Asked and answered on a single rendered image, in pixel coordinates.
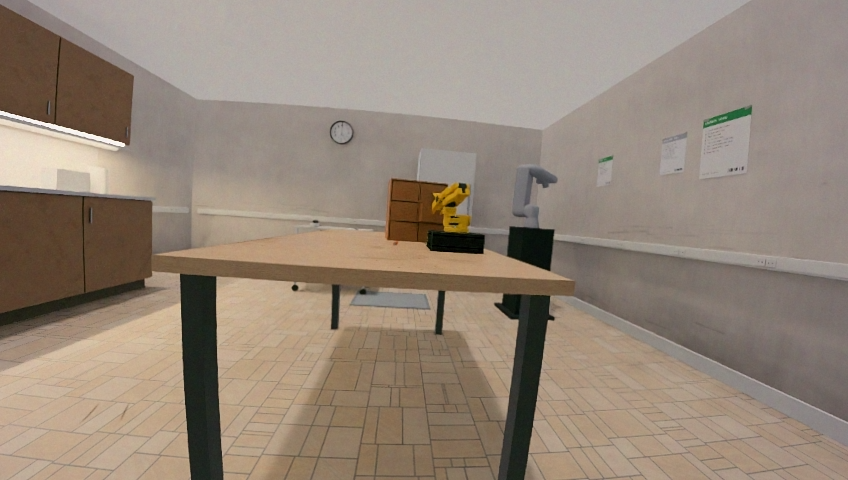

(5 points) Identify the brown wooden drawer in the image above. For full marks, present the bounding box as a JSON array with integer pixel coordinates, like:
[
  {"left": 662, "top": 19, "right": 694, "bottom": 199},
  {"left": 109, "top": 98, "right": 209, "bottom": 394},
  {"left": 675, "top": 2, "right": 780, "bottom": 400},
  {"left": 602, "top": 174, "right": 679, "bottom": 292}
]
[
  {"left": 389, "top": 221, "right": 417, "bottom": 241},
  {"left": 417, "top": 223, "right": 444, "bottom": 241},
  {"left": 391, "top": 181, "right": 419, "bottom": 201},
  {"left": 390, "top": 201, "right": 418, "bottom": 221},
  {"left": 418, "top": 203, "right": 444, "bottom": 223},
  {"left": 420, "top": 183, "right": 447, "bottom": 202}
]

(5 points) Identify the brown chest of drawers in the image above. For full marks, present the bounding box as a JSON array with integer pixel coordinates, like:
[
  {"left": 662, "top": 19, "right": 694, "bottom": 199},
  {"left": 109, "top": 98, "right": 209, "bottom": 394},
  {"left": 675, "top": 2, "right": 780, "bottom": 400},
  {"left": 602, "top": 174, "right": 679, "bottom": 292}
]
[{"left": 385, "top": 178, "right": 448, "bottom": 242}]

